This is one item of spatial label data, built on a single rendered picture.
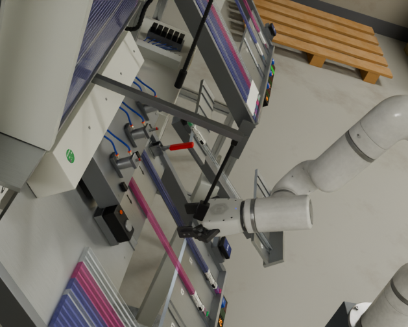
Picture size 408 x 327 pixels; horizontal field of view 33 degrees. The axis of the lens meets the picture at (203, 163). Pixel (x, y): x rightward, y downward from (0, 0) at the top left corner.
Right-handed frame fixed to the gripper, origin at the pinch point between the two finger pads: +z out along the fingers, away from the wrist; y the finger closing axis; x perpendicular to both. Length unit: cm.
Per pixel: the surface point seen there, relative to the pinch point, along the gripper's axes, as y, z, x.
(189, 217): -8.0, 1.9, 5.4
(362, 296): -100, -32, 131
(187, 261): 5.0, 0.9, 9.2
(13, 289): 59, 7, -36
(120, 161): 22.6, 0.3, -33.8
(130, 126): 11.3, 1.0, -35.2
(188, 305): 14.8, -0.1, 14.8
